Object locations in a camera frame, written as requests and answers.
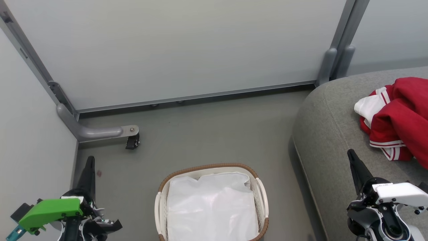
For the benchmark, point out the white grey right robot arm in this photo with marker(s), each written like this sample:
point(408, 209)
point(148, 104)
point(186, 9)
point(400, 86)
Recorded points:
point(391, 231)

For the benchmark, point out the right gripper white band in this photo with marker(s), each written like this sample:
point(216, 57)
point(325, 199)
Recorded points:
point(391, 197)

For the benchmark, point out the white basket liner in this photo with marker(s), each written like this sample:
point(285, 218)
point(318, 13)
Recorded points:
point(212, 207)

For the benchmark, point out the grey corner partition post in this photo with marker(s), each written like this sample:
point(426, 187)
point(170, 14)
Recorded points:
point(30, 57)

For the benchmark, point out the red and white clothing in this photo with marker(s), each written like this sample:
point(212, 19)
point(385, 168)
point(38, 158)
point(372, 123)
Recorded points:
point(398, 117)

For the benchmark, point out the grey fabric sofa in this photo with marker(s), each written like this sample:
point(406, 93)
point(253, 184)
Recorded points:
point(331, 134)

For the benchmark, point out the black caster wheel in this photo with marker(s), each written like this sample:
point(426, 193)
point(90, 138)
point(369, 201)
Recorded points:
point(132, 142)

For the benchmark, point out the grey partition foot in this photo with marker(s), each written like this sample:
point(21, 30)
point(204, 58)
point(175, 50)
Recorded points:
point(97, 132)

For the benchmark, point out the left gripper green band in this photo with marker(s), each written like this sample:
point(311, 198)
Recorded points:
point(50, 211)

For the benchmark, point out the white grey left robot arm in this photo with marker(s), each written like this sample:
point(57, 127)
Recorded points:
point(72, 232)

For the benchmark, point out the white basket with brown rim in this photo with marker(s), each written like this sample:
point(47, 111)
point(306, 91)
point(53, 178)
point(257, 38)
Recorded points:
point(160, 207)

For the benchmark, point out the grey double partition post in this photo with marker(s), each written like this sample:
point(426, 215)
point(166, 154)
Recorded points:
point(341, 43)

